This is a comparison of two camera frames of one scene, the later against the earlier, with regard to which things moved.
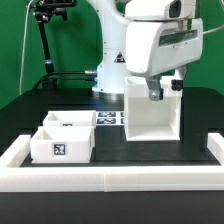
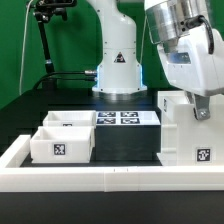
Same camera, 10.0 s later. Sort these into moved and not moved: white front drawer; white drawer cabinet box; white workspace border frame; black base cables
Moved: white drawer cabinet box
Not moved: black base cables; white workspace border frame; white front drawer
